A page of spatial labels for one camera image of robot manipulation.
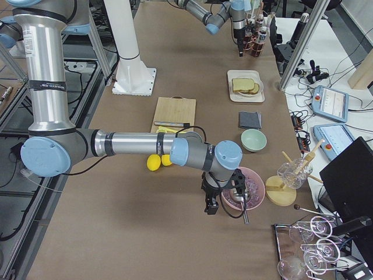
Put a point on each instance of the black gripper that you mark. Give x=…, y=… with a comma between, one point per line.
x=239, y=38
x=210, y=193

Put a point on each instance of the bread slice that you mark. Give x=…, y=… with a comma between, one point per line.
x=242, y=84
x=253, y=91

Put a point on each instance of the white round plate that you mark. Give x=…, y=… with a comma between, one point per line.
x=251, y=95

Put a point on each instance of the wine glass rack tray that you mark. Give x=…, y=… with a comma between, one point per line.
x=308, y=249

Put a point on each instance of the tea bottle three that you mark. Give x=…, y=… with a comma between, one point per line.
x=259, y=42

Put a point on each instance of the tea bottle one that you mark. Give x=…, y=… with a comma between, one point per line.
x=249, y=30

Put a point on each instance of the tea bottle two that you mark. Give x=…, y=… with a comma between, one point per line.
x=258, y=24

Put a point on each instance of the steel ice scoop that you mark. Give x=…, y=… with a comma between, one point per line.
x=244, y=204

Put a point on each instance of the bread slice under egg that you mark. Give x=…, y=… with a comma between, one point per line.
x=253, y=91

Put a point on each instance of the pink bowl with ice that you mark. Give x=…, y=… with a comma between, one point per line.
x=255, y=191

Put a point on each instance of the yellow lemon right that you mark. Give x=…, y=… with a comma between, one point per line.
x=165, y=160

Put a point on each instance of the yellow lemon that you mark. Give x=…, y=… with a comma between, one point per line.
x=165, y=160
x=153, y=162

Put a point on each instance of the grey folded cloth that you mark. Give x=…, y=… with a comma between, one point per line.
x=250, y=120

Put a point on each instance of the yellow lemon left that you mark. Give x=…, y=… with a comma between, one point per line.
x=153, y=162

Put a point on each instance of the mint green bowl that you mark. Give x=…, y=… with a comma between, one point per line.
x=253, y=140

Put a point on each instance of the wooden cutting board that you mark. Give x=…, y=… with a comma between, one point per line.
x=177, y=110

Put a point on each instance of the glass mug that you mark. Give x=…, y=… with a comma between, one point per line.
x=292, y=175

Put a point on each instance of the yellow plastic knife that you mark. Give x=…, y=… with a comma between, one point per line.
x=170, y=130

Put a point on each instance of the steel muddler black tip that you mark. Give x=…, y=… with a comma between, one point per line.
x=171, y=124

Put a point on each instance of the blue teach pendant far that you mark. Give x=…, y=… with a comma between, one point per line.
x=330, y=103

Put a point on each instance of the blue teach pendant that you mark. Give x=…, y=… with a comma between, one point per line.
x=330, y=103
x=337, y=138

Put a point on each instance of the blue teach pendant near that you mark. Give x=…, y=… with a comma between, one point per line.
x=337, y=138

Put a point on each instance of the black laptop monitor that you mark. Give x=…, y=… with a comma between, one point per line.
x=348, y=181

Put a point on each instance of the copper wire bottle rack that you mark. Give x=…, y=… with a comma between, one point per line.
x=253, y=15

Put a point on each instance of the aluminium frame post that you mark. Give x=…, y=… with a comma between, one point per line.
x=316, y=14

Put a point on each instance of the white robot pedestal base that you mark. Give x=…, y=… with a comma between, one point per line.
x=133, y=77

